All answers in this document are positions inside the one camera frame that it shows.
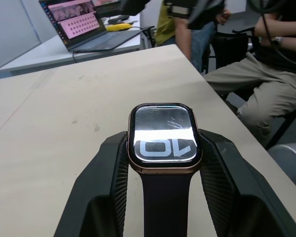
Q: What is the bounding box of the white side desk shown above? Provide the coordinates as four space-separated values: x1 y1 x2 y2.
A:
0 11 154 74

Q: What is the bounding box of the rose gold watch body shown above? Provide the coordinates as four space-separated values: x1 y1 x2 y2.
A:
127 102 203 175

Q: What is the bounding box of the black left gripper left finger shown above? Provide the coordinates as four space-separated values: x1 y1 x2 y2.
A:
53 131 133 237

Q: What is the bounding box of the open grey laptop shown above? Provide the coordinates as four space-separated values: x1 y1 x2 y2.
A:
38 0 144 52

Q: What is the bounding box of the black hanging cable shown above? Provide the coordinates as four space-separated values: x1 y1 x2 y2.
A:
260 13 296 69

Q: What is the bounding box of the yellow banana-shaped object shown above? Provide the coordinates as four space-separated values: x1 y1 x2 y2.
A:
105 22 135 32

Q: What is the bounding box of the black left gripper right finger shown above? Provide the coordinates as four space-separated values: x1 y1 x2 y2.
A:
199 129 296 237

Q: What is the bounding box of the black office chair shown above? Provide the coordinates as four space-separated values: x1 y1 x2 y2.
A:
207 26 261 75

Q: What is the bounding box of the person in khaki trousers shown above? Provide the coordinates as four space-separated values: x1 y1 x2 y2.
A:
203 0 296 149

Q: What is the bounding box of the dark purple watch strap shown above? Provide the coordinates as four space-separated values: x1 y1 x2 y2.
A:
138 171 198 237

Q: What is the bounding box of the person in blue jeans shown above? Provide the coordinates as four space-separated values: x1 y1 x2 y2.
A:
154 0 217 74

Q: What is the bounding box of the bystander bare hand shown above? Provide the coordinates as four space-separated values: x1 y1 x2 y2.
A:
215 9 232 26

